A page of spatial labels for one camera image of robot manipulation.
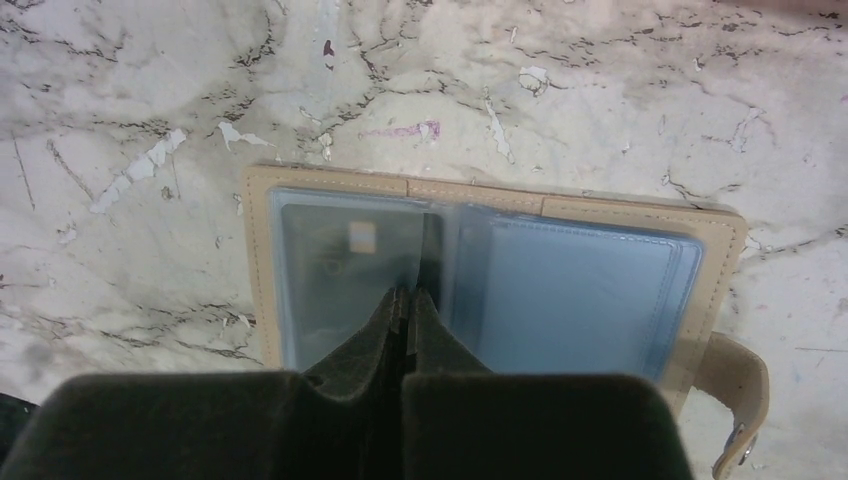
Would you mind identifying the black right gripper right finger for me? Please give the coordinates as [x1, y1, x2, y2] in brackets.
[402, 290, 692, 479]

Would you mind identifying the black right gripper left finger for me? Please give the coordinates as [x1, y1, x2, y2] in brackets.
[1, 289, 409, 479]

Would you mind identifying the dark grey card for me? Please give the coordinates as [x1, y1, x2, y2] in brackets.
[280, 203, 424, 371]

